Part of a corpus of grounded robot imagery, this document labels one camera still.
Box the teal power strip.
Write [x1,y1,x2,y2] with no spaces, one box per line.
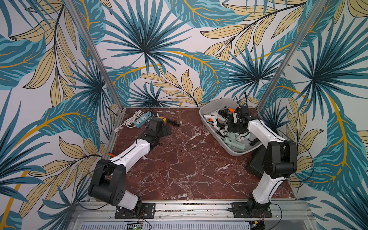
[134,112,152,128]

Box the large white glue gun blue trigger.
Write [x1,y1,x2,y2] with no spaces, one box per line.
[203,113,223,124]

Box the white power strip cable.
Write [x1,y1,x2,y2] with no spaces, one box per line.
[114,110,144,134]

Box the grey plastic storage box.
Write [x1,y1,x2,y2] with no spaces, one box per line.
[199,98,262,157]

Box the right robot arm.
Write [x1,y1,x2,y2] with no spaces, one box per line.
[228,105,297,217]

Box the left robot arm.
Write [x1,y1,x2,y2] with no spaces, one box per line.
[88,117,171,212]

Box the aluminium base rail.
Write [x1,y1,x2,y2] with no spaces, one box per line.
[67,199,319,230]

